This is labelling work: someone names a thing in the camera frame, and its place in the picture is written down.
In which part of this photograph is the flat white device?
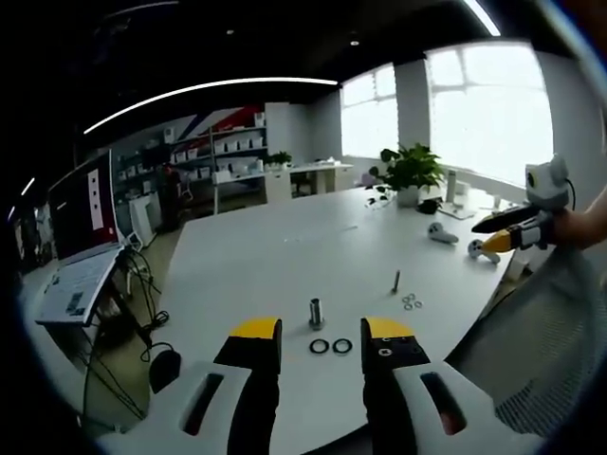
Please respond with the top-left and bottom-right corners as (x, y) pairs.
(439, 203), (477, 221)

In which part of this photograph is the storage shelf with white boxes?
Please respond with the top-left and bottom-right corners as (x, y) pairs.
(112, 111), (269, 217)

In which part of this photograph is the black cable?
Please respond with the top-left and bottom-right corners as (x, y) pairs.
(81, 246), (173, 430)

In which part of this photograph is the white low cabinet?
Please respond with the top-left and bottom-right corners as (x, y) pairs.
(129, 192), (161, 248)

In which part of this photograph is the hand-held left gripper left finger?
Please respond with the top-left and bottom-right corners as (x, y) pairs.
(97, 316), (284, 455)

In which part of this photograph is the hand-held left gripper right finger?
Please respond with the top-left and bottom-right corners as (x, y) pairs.
(359, 316), (546, 455)

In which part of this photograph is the thick metal threaded stud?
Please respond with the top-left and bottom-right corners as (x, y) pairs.
(308, 297), (325, 332)

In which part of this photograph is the grey mesh office chair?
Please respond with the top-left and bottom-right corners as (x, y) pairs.
(444, 245), (607, 438)

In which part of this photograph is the green potted plant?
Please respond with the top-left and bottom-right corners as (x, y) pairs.
(368, 142), (448, 209)

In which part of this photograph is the straight ceiling light strip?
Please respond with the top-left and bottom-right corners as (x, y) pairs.
(461, 0), (503, 38)

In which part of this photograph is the long curved ceiling light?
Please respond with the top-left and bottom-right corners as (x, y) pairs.
(82, 77), (340, 137)

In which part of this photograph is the white background desk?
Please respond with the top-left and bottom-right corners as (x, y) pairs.
(283, 159), (356, 196)

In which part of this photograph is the black computer mouse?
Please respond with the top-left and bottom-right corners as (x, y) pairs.
(148, 350), (183, 395)

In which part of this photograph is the open silver laptop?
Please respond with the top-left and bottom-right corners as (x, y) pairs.
(34, 148), (127, 326)

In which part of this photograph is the white handheld controller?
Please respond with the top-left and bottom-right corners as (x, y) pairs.
(427, 222), (461, 246)
(467, 238), (502, 264)

